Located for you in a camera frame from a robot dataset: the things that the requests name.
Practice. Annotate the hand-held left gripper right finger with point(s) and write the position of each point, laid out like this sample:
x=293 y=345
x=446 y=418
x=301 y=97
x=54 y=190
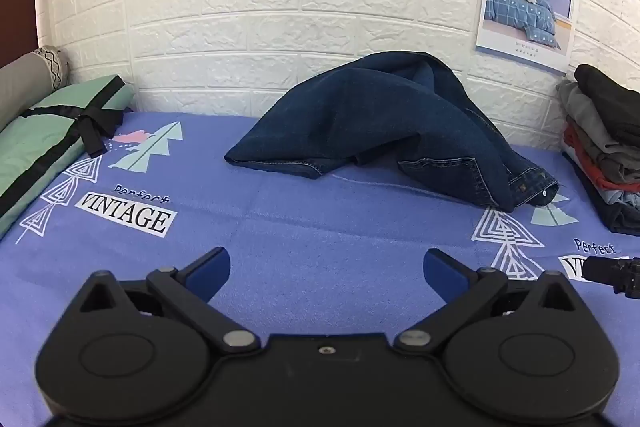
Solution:
x=442 y=272

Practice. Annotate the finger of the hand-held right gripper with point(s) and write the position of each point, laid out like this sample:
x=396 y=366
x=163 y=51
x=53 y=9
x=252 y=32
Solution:
x=607 y=271

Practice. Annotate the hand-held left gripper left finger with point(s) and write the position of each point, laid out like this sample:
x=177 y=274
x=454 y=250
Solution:
x=210 y=269

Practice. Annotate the dark blue denim pants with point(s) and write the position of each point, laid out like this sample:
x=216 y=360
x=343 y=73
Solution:
x=370 y=127

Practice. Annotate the blue printed bed sheet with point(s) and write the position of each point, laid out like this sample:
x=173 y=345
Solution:
x=300 y=232

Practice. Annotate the stack of folded clothes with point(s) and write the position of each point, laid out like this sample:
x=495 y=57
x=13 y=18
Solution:
x=607 y=147

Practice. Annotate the grey pillow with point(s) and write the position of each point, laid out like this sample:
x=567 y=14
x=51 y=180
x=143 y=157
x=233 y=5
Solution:
x=25 y=79

